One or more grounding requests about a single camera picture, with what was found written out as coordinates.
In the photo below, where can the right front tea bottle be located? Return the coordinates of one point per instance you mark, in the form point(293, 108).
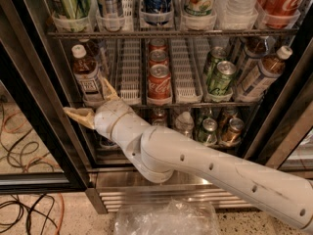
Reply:
point(267, 70)

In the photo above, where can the red coca-cola can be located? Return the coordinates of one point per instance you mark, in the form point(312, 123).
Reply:
point(159, 82)
point(158, 57)
point(157, 44)

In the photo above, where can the left glass fridge door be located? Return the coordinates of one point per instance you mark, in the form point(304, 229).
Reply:
point(34, 69)

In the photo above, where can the tea bottle behind front-left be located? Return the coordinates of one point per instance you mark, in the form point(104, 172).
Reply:
point(99, 52)

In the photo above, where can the glass fridge door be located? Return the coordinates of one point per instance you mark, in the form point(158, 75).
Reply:
point(285, 116)
point(34, 69)

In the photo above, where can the rear green soda can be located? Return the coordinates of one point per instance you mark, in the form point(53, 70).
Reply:
point(214, 56)

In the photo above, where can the front green soda can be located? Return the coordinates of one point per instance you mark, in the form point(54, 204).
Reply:
point(221, 78)

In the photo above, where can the silver can top shelf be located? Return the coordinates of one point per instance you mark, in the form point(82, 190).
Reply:
point(111, 13)

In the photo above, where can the front red Coca-Cola can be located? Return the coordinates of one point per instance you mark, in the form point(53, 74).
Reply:
point(159, 82)

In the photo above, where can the blue bottle top shelf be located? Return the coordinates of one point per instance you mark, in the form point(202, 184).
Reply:
point(156, 12)

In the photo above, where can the empty white shelf tray right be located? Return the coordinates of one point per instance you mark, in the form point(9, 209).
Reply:
point(187, 87)

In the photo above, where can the steel fridge base grille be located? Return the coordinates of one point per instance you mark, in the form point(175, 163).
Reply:
point(109, 190)

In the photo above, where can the Coca-Cola bottle top shelf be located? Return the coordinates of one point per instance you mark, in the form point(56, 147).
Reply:
point(277, 14)

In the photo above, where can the blue Pepsi can bottom front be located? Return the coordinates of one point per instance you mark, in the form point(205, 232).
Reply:
point(106, 143)

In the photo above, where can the green soda can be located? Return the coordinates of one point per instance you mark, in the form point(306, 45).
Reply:
point(214, 56)
point(221, 78)

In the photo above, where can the empty white shelf tray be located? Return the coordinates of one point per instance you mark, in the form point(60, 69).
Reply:
point(187, 87)
point(128, 78)

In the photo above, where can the right rear tea bottle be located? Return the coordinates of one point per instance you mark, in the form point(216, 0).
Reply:
point(255, 48)

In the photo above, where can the green bottle top shelf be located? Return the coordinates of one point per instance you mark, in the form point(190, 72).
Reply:
point(71, 15)

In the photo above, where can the tea bottle white cap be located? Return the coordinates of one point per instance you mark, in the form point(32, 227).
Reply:
point(87, 74)

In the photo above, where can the red can bottom front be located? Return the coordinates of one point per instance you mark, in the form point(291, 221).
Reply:
point(159, 117)

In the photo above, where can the green can bottom front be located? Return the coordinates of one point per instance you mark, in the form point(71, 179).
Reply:
point(207, 132)

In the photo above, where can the empty white shelf tray left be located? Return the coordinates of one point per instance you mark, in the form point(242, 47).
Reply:
point(128, 78)

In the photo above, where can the right glass fridge door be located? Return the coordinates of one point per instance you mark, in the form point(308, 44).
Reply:
point(285, 116)

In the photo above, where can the bronze can bottom front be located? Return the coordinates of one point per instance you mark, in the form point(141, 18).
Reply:
point(233, 131)

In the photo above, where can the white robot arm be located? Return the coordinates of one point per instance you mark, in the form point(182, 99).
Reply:
point(157, 151)

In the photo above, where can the clear plastic bag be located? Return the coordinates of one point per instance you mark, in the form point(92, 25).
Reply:
point(173, 218)

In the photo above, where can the clear water bottle bottom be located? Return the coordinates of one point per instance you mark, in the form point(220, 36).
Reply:
point(184, 124)

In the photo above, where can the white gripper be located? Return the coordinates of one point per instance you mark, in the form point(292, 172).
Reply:
point(106, 117)

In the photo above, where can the white bottle top shelf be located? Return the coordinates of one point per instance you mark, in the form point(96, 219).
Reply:
point(235, 14)

